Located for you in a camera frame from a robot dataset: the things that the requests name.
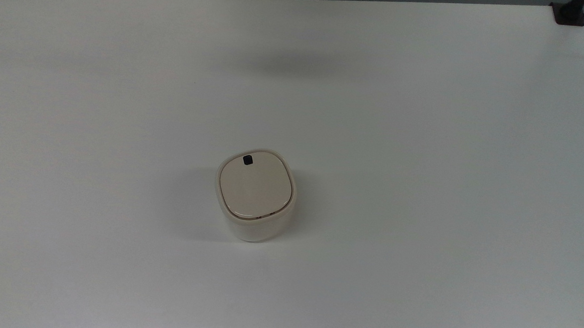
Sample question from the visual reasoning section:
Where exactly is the beige trash bin lid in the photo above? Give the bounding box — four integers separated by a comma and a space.
217, 149, 295, 221

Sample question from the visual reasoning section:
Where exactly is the cream plastic trash bin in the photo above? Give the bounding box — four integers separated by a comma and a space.
212, 146, 299, 246

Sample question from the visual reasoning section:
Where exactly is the black table clamp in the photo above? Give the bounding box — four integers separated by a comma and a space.
549, 0, 584, 27

